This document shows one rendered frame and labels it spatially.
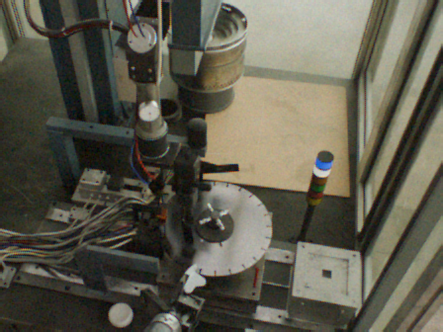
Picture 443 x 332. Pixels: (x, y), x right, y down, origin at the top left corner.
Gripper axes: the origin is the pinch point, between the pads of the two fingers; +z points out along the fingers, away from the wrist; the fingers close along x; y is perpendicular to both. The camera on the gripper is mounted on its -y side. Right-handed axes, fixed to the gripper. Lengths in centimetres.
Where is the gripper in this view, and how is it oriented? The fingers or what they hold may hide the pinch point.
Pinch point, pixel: (188, 286)
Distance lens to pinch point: 147.1
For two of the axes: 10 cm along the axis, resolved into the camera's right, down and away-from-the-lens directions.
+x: 2.2, -9.1, -3.5
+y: 9.1, 3.2, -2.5
